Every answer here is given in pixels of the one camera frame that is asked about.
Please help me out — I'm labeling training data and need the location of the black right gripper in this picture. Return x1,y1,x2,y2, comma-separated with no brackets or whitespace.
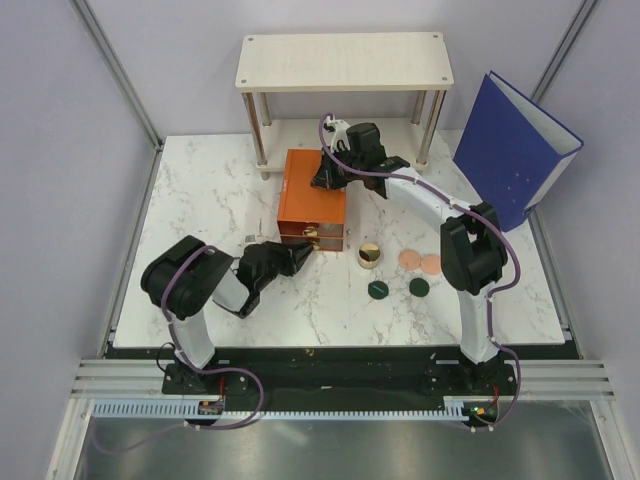
311,146,363,193

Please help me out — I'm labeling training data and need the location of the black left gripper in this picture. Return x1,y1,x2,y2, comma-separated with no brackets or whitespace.
256,241,315,292

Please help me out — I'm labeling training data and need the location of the orange drawer box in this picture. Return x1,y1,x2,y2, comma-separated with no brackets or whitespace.
277,149,346,244

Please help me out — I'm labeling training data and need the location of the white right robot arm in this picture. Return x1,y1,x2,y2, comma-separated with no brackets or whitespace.
311,114,513,394

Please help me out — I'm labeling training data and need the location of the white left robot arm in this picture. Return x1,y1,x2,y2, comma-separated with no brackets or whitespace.
141,235,314,393

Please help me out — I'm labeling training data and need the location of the gold round jar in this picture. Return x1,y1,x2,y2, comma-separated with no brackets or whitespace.
357,243,381,270

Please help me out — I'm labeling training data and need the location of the dark green lid left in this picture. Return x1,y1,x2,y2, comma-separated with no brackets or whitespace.
367,280,389,300

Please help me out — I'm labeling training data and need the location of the dark green lid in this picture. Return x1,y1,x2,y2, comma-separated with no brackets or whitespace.
409,278,430,298
367,280,389,300

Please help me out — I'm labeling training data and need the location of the white two-tier shelf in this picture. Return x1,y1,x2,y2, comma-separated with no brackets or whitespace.
236,32,454,175

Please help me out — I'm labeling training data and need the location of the pink powder puff left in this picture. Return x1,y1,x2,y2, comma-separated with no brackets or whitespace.
398,249,421,271

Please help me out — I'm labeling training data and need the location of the pink powder puff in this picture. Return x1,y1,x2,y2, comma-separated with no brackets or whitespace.
420,254,442,276
398,249,421,271

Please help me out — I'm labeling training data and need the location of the dark green lid right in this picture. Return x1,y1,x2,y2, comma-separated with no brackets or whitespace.
409,278,430,298

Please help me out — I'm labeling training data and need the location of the pink powder puff right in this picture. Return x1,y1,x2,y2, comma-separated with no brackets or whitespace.
420,254,442,276

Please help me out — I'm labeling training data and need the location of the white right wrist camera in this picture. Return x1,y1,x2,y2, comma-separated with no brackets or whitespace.
323,115,350,153

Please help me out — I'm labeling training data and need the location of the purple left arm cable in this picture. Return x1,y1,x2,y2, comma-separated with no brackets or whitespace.
92,245,266,456

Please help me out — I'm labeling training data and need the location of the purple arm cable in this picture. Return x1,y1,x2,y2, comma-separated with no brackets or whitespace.
92,245,266,456
318,112,522,434

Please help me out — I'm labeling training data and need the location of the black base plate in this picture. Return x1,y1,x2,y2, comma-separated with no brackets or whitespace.
162,346,516,410

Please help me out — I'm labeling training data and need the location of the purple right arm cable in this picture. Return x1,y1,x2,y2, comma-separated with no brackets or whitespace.
318,112,522,434

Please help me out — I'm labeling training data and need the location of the blue ring binder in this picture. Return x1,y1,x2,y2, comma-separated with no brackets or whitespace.
453,72,584,232

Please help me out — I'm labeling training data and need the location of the light blue cable duct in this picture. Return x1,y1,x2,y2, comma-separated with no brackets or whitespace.
91,398,473,421

